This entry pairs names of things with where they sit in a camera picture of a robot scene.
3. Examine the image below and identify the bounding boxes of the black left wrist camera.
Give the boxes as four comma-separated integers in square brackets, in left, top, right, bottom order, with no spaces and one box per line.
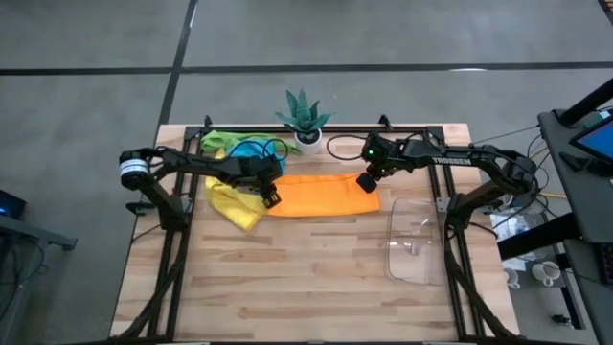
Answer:
[260,183,284,210]

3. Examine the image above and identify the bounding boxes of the orange microfiber towel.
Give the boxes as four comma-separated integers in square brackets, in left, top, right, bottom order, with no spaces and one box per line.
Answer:
[266,172,382,219]

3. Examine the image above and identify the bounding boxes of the small black floor object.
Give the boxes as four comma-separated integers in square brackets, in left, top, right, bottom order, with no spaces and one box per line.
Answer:
[550,313,575,330]

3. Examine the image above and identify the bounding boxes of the white ceramic mug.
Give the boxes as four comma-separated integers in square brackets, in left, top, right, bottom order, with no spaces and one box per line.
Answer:
[531,261,562,288]
[502,266,522,290]

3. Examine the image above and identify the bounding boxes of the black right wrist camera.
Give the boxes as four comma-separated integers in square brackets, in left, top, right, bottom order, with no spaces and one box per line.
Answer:
[355,172,380,195]

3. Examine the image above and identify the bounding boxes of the black slanted pole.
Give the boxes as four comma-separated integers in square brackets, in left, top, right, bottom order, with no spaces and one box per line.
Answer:
[557,79,613,127]

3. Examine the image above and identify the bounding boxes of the dark grey desk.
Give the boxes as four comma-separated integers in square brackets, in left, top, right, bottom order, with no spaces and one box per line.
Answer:
[536,108,613,345]

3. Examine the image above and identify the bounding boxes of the tablet with blue screen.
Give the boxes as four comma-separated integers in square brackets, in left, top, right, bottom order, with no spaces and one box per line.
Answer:
[568,119,613,163]

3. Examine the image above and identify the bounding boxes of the potted plant in white pot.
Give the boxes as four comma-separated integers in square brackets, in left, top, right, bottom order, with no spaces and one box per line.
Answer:
[275,88,334,156]

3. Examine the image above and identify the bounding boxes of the green microfiber towel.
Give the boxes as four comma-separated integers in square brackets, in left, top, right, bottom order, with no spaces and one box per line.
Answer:
[199,129,302,155]

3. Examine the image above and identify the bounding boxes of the black keyboard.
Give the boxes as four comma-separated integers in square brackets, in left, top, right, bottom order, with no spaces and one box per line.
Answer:
[596,241,613,287]

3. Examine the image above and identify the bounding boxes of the black device with blue light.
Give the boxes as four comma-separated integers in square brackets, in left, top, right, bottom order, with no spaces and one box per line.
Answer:
[0,189,28,220]

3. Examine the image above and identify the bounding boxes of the yellow microfiber towel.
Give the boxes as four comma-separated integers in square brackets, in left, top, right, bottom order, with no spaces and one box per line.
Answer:
[204,148,269,232]

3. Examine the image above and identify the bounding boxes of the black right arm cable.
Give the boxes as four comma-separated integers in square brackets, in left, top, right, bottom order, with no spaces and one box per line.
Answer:
[326,133,370,162]

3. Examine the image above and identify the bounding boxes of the grey desk leg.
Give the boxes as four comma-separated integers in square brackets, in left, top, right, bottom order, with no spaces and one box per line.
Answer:
[0,213,79,252]

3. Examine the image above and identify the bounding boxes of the white crumpled papers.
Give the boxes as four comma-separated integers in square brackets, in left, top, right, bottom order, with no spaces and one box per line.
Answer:
[488,210,534,242]

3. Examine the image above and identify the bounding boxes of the clear plastic basket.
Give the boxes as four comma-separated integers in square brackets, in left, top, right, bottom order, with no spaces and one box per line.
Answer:
[385,196,449,288]

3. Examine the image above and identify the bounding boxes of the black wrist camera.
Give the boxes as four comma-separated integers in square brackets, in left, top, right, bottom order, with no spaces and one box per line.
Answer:
[355,172,380,195]
[260,183,284,210]

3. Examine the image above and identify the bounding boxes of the black stand beam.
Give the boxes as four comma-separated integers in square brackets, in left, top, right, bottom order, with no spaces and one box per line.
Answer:
[496,213,583,261]

